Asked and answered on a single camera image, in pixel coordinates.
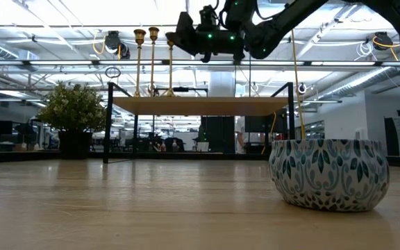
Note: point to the black cabinet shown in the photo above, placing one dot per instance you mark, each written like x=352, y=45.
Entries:
x=221, y=135

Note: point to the dark background monitor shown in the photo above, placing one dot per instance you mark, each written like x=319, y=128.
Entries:
x=259, y=123

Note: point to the person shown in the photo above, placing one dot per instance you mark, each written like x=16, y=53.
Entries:
x=240, y=135

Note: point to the small plant in white pot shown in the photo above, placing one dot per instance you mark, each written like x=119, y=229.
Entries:
x=202, y=146

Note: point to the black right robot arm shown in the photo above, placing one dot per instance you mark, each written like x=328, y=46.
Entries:
x=283, y=19

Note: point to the tall brass candlestick holder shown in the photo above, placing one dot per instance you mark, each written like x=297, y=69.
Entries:
x=153, y=62

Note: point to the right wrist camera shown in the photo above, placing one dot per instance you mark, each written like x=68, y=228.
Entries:
x=208, y=17

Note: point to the wooden shelf riser black legs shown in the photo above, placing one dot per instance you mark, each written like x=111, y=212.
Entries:
x=200, y=106

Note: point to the green potted plant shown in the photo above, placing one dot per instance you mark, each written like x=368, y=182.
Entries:
x=73, y=111

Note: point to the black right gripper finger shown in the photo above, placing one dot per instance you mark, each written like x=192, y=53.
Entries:
x=187, y=38

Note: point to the candle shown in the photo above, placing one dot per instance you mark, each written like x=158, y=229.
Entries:
x=328, y=173

